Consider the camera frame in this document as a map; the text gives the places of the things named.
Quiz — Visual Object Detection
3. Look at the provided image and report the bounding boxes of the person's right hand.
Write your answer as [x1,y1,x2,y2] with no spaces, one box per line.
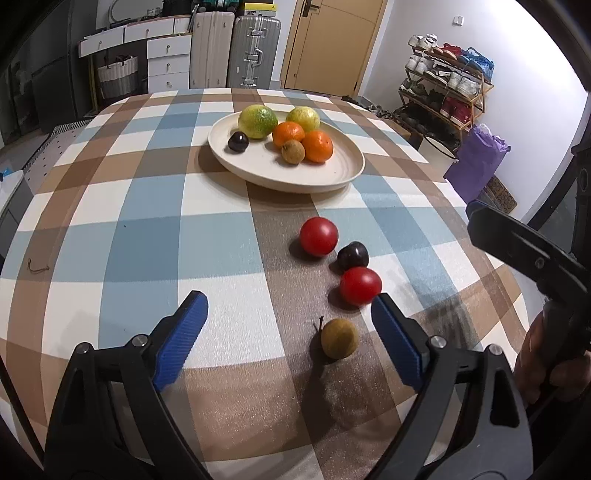
[513,310,591,405]

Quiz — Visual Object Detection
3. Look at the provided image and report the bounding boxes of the red tomato far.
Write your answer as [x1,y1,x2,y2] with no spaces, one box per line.
[298,217,339,257]

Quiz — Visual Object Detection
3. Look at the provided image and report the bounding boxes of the white drawer desk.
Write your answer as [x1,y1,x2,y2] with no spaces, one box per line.
[78,15,191,111]

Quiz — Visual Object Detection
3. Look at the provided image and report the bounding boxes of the dark plum on table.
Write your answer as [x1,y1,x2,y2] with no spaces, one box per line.
[337,241,370,272]

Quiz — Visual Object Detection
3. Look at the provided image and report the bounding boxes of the red tomato near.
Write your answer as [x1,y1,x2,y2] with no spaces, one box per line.
[339,267,383,306]

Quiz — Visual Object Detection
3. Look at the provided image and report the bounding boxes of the purple bag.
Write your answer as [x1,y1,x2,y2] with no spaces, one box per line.
[444,124,511,204]

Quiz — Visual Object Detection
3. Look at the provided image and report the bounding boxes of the brown longan fruit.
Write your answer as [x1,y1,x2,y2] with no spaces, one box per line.
[280,139,305,165]

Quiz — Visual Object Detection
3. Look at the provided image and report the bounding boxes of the red tomato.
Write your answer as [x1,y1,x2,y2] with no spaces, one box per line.
[339,267,383,306]
[298,217,339,257]

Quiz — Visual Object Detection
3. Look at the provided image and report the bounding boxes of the silver hard suitcase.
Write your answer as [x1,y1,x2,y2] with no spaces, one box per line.
[228,15,281,89]

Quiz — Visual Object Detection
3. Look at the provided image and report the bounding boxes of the woven laundry basket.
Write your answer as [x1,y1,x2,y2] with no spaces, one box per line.
[97,55,139,100]

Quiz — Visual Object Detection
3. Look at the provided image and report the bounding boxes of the brown longan with stem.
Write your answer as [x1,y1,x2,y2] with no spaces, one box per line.
[318,316,360,361]

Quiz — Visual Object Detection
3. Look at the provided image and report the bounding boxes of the beige hard suitcase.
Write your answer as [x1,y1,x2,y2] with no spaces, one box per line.
[189,11,235,89]

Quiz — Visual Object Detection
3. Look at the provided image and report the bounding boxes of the dark purple plum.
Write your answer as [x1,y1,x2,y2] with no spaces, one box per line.
[228,131,249,153]

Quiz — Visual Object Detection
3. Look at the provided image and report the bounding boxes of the plaid checkered tablecloth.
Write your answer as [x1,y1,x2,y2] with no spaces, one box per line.
[1,89,528,479]

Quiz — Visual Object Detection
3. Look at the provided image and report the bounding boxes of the small orange mandarin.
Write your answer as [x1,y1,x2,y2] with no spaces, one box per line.
[273,121,305,148]

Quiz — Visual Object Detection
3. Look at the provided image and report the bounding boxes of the wooden shoe rack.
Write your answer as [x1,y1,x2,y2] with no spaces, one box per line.
[394,34,495,153]

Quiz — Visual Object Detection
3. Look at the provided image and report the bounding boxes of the cream round plate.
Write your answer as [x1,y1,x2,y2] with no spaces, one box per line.
[207,113,366,193]

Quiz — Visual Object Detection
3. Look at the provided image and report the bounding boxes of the green-yellow lime fruit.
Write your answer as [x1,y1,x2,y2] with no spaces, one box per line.
[238,104,279,140]

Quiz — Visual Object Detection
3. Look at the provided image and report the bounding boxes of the wooden yellow door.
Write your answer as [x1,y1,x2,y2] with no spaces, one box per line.
[280,0,388,96]

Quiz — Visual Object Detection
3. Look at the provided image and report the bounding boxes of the stacked shoe boxes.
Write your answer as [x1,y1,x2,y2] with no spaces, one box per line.
[243,2,277,17]

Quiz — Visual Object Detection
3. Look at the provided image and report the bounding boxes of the yellow-green guava fruit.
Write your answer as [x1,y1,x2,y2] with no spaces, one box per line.
[286,106,321,133]

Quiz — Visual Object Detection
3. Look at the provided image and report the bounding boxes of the large orange mandarin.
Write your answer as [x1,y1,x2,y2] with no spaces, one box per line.
[301,130,334,164]

